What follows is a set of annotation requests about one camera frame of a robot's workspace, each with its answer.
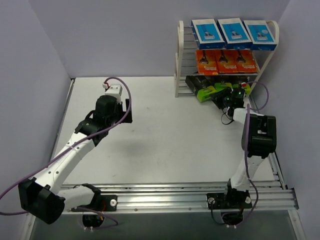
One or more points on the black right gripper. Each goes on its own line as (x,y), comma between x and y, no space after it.
(225,99)

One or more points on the black green razor box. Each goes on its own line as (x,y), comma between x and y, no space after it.
(222,82)
(241,81)
(200,86)

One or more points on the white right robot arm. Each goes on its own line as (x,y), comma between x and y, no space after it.
(258,141)

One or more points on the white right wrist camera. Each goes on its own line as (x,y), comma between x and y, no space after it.
(246,86)

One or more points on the orange Gillette razor box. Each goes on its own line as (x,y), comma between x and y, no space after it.
(245,62)
(206,62)
(226,61)

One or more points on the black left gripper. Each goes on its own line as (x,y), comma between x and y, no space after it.
(127,110)

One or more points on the blue white Harry's razor box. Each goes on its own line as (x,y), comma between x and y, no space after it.
(234,34)

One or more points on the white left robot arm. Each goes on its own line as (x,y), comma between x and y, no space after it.
(41,194)

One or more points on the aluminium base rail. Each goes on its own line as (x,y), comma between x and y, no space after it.
(192,197)

